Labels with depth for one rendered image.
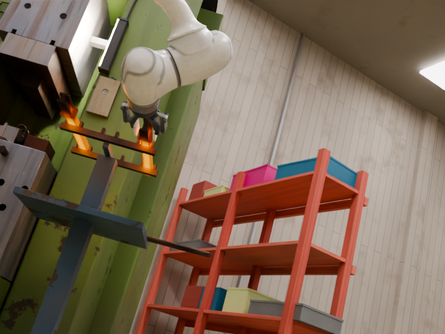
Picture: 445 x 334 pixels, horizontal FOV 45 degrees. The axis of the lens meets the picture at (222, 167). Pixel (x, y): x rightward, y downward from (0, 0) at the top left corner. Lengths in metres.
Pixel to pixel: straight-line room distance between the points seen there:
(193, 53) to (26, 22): 1.16
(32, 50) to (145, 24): 0.51
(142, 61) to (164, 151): 1.43
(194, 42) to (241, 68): 6.38
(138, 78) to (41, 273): 1.05
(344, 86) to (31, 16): 6.92
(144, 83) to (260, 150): 6.27
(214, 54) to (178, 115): 1.42
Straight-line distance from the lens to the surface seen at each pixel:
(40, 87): 2.36
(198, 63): 1.35
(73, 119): 1.76
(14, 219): 1.99
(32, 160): 2.04
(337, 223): 8.16
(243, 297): 4.85
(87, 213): 1.66
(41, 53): 2.30
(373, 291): 8.54
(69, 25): 2.35
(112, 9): 2.80
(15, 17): 2.41
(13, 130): 2.17
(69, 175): 2.21
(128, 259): 2.55
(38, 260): 2.15
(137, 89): 1.32
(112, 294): 2.53
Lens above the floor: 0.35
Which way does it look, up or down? 21 degrees up
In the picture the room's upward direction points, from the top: 16 degrees clockwise
